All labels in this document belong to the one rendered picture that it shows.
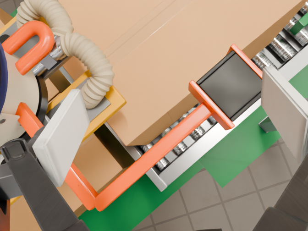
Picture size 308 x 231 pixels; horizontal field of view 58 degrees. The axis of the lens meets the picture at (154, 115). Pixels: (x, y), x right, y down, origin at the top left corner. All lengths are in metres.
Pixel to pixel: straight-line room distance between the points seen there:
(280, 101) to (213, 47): 0.52
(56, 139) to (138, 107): 0.50
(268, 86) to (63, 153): 0.14
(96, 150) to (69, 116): 0.92
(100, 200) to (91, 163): 0.70
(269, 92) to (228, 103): 0.20
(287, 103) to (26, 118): 0.37
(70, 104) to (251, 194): 1.52
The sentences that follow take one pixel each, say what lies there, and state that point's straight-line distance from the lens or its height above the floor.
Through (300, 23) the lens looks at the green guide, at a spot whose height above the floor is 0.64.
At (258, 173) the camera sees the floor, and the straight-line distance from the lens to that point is 1.66.
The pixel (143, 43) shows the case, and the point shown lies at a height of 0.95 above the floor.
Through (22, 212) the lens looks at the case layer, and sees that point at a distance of 1.25.
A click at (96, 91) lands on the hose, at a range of 0.49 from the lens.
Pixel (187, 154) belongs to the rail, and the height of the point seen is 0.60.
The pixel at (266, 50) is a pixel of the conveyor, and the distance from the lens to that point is 1.21.
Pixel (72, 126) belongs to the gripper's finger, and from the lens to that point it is 0.19.
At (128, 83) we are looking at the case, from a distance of 0.67.
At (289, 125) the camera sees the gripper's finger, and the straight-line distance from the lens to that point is 0.17.
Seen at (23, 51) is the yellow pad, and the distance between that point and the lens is 0.63.
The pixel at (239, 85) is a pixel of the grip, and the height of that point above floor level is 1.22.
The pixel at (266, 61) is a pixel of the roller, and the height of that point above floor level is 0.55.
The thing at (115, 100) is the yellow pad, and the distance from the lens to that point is 0.54.
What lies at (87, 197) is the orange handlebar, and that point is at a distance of 0.42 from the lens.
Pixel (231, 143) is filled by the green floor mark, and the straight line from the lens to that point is 1.62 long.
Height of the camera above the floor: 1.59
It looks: 82 degrees down
